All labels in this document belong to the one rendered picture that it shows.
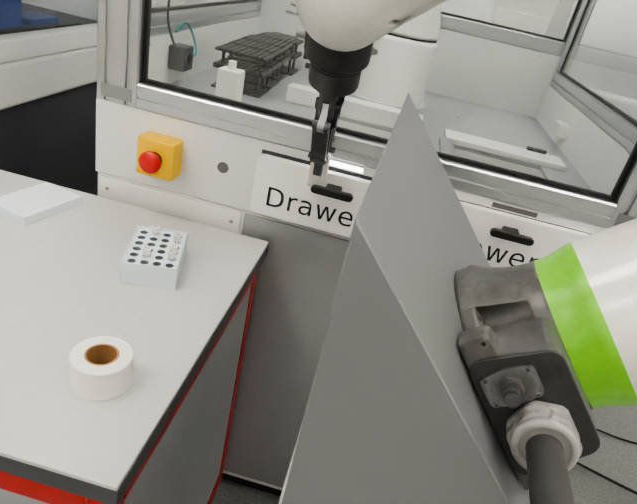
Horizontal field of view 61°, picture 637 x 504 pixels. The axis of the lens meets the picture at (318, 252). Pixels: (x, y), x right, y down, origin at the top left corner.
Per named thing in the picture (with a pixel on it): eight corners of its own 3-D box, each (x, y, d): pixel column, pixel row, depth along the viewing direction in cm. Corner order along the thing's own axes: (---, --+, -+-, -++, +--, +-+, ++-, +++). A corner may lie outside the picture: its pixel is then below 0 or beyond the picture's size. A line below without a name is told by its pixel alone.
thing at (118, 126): (613, 308, 100) (651, 240, 93) (95, 171, 107) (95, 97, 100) (529, 160, 184) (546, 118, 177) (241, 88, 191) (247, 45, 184)
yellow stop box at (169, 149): (170, 183, 100) (173, 146, 96) (133, 173, 100) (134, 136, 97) (181, 174, 104) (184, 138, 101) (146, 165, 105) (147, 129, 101)
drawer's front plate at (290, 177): (401, 251, 99) (418, 196, 94) (249, 210, 101) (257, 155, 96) (401, 247, 101) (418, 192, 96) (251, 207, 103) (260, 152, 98)
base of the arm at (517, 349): (541, 626, 29) (662, 615, 27) (428, 389, 27) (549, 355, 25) (520, 385, 53) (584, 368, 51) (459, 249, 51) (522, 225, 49)
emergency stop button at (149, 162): (157, 177, 97) (158, 156, 95) (136, 171, 97) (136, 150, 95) (164, 172, 100) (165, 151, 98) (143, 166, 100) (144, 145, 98)
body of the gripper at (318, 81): (318, 40, 81) (311, 95, 87) (304, 67, 75) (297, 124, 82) (367, 52, 80) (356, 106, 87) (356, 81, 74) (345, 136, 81)
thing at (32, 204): (24, 225, 92) (24, 217, 91) (-13, 208, 94) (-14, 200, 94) (82, 204, 103) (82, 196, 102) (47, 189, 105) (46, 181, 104)
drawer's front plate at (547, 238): (571, 292, 98) (597, 239, 93) (414, 251, 100) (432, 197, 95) (568, 287, 100) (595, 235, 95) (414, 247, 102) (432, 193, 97)
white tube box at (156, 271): (175, 290, 85) (177, 269, 83) (119, 283, 83) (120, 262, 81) (186, 251, 95) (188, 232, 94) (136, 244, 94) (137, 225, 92)
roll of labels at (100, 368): (55, 384, 64) (54, 357, 62) (100, 353, 69) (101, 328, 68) (102, 410, 62) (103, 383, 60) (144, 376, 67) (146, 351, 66)
